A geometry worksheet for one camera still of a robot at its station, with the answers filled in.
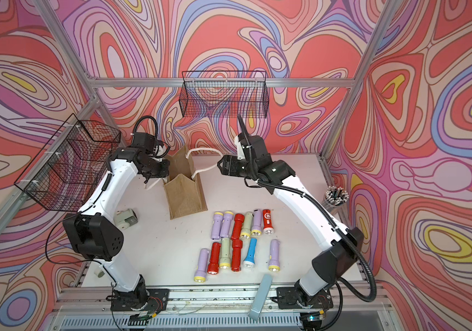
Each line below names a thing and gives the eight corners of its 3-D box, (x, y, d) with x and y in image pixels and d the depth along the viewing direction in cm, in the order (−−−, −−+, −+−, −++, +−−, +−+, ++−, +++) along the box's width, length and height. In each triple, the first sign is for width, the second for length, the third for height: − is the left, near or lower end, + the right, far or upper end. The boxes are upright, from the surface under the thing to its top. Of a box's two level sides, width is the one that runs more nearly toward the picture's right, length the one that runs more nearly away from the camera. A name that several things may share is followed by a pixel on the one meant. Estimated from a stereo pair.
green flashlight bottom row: (220, 268, 81) (219, 266, 79) (221, 239, 89) (221, 237, 87) (230, 268, 81) (229, 266, 79) (230, 239, 89) (230, 237, 87)
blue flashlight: (242, 266, 82) (242, 264, 80) (246, 239, 89) (246, 237, 87) (254, 268, 82) (254, 266, 80) (256, 241, 89) (257, 238, 87)
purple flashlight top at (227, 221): (218, 236, 89) (218, 234, 88) (225, 212, 97) (225, 210, 95) (227, 238, 89) (227, 236, 87) (233, 214, 96) (233, 211, 95)
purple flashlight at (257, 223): (251, 235, 90) (251, 232, 88) (252, 210, 98) (252, 208, 96) (260, 235, 90) (261, 233, 88) (261, 211, 98) (261, 208, 96)
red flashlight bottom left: (207, 274, 80) (206, 273, 78) (210, 244, 88) (209, 242, 86) (219, 274, 80) (218, 273, 78) (220, 244, 88) (220, 242, 86)
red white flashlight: (263, 234, 91) (264, 232, 89) (261, 212, 98) (262, 209, 96) (273, 234, 91) (273, 232, 89) (270, 212, 98) (271, 209, 96)
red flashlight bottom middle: (231, 271, 81) (231, 269, 79) (232, 241, 89) (231, 239, 87) (242, 271, 81) (242, 269, 79) (242, 241, 89) (242, 239, 87)
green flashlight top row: (240, 238, 90) (240, 235, 87) (244, 213, 97) (245, 211, 95) (250, 240, 89) (250, 237, 87) (254, 215, 97) (254, 212, 95)
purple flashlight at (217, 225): (211, 239, 89) (211, 236, 87) (214, 215, 97) (213, 212, 94) (222, 239, 89) (221, 236, 87) (223, 215, 97) (222, 212, 94)
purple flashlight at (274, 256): (267, 270, 81) (268, 268, 79) (269, 240, 89) (270, 238, 87) (278, 272, 81) (279, 270, 79) (279, 241, 89) (280, 239, 87)
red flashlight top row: (230, 238, 89) (230, 236, 87) (235, 214, 96) (235, 212, 95) (240, 240, 88) (240, 238, 87) (244, 216, 96) (244, 214, 94)
